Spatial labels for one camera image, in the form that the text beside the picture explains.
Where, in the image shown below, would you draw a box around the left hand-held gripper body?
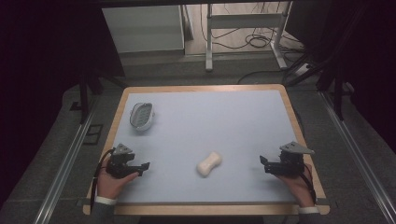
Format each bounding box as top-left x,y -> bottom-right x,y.
106,143 -> 142,179

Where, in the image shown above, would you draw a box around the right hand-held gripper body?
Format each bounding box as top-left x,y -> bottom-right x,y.
264,141 -> 316,179

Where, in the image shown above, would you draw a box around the white grey soap dish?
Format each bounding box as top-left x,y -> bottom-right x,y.
129,102 -> 156,132

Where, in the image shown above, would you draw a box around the person's left hand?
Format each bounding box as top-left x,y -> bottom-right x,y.
96,158 -> 140,201

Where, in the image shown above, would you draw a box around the person's right hand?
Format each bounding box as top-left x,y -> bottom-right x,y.
275,162 -> 316,208

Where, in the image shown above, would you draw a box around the black floor plate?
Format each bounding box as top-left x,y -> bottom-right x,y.
82,123 -> 105,146

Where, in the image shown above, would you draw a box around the light blue table mat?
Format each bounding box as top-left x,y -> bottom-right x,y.
115,90 -> 299,205

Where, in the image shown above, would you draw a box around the black metal stand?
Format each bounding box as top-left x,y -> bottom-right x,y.
69,70 -> 128,125

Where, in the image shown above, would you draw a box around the black tripod stand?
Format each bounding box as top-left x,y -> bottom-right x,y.
284,4 -> 368,122

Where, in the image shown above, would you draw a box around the white power strip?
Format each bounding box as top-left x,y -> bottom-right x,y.
293,63 -> 313,77

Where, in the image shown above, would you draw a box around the dark curtain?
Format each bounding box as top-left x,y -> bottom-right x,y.
0,0 -> 126,206
284,0 -> 396,153

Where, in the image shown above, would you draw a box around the white cabinet panel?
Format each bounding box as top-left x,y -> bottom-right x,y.
101,4 -> 186,54

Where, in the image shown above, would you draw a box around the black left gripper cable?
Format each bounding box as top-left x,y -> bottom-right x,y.
90,148 -> 116,214

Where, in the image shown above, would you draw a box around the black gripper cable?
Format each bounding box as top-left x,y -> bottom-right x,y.
90,148 -> 116,214
298,163 -> 318,205

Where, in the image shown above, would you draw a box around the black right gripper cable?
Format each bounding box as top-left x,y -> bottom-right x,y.
298,163 -> 318,205

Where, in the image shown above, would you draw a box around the silver metal rail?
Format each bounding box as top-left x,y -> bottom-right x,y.
32,104 -> 98,224
318,91 -> 396,224

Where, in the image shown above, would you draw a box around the black floor cables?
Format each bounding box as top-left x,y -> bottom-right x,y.
199,2 -> 306,63

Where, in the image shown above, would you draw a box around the white desk frame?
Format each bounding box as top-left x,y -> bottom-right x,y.
205,0 -> 294,73

